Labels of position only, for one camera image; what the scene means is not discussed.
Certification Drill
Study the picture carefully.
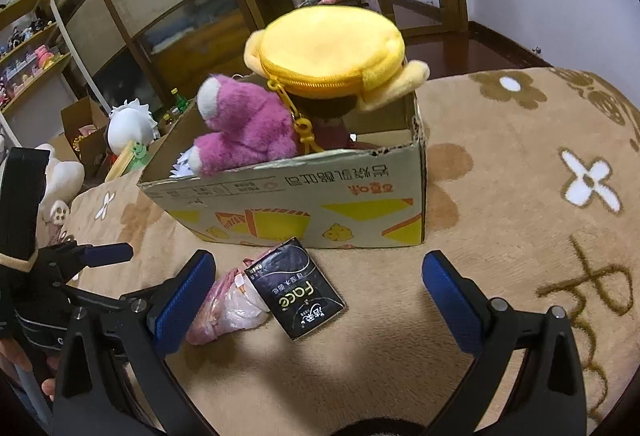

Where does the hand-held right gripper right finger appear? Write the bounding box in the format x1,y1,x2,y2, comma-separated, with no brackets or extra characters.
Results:
421,250,588,436

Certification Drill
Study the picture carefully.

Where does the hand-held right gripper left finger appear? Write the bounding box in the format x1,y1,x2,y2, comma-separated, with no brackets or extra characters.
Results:
52,250,221,436

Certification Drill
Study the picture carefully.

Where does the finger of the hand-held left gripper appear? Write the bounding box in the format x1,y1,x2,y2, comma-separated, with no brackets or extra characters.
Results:
80,242,134,267
62,281,158,309

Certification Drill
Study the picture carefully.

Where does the pink plastic bag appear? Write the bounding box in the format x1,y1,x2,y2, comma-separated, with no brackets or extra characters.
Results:
184,258,273,347

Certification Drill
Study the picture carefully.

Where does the black tissue pack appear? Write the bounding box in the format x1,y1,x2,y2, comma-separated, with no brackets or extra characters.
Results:
244,237,347,342

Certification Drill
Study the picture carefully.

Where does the purple and white plush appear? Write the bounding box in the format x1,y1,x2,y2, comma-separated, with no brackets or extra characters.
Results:
171,151,201,180

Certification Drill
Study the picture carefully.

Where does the printed cardboard box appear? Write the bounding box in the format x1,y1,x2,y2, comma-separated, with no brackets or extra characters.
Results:
136,73,428,249

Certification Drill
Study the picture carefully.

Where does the pink plush bear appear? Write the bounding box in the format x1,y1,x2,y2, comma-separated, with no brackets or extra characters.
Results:
192,72,297,177

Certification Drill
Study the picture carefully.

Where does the dark red soft toy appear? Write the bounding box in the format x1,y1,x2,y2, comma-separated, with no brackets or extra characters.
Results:
312,103,386,151

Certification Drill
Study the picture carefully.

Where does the yellow round plush pouch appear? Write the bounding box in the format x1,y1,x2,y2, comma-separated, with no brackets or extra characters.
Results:
243,6,431,151

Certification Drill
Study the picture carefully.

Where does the person's left hand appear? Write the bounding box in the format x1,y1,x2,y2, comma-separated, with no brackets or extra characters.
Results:
0,336,57,401

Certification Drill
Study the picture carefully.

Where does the large white plush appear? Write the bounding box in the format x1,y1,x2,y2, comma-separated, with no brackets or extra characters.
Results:
32,143,86,227

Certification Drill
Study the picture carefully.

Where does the beige floral blanket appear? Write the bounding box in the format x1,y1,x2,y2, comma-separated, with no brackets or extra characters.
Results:
50,66,640,436

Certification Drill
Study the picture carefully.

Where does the brown cardboard box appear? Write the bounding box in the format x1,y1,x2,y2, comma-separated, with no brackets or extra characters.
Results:
60,96,111,177

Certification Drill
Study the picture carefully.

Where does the green frog toy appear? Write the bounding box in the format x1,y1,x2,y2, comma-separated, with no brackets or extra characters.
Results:
127,141,151,167

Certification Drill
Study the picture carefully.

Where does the white-haired plush doll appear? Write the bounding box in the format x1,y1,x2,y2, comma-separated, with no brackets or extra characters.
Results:
106,98,160,155

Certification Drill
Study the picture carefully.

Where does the row of small figurines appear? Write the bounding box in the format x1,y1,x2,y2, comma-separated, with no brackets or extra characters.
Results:
0,16,66,101

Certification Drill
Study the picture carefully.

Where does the open cardboard box with bottles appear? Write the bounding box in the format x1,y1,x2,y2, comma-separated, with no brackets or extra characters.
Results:
159,100,198,139

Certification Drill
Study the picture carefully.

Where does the wooden wall shelf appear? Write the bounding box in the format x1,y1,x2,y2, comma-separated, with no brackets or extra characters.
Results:
0,0,73,117

